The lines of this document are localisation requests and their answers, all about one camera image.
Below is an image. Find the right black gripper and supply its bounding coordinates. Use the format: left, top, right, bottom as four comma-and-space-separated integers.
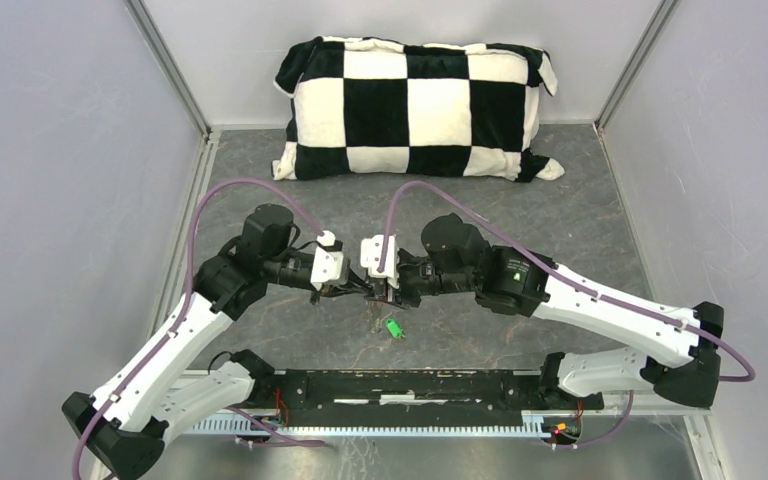
364, 252, 477, 312

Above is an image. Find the green key tag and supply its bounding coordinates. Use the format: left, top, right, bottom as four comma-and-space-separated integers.
385, 318, 405, 339

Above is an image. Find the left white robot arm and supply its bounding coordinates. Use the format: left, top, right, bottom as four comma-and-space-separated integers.
61, 204, 372, 479

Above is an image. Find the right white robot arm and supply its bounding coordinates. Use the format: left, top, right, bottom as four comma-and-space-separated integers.
360, 214, 724, 408

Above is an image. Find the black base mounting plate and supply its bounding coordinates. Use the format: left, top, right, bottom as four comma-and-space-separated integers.
233, 369, 604, 427

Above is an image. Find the black and white checkered pillow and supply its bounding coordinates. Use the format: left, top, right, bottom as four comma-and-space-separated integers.
271, 36, 565, 182

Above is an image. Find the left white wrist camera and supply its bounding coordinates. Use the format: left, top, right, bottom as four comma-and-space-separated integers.
310, 230, 350, 291

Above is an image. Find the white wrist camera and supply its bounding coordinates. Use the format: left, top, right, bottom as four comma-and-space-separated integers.
360, 234, 399, 288
310, 230, 350, 291

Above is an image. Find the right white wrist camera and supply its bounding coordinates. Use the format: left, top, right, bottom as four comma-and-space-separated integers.
360, 234, 399, 288

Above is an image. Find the white slotted cable duct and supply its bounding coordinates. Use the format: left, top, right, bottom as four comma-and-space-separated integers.
185, 412, 550, 439

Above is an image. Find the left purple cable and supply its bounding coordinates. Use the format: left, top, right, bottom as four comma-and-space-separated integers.
71, 177, 339, 480

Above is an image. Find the purple cable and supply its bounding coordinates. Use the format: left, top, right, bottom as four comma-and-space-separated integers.
71, 177, 339, 480
377, 180, 756, 452

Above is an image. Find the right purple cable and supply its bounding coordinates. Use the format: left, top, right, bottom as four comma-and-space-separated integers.
377, 180, 756, 452

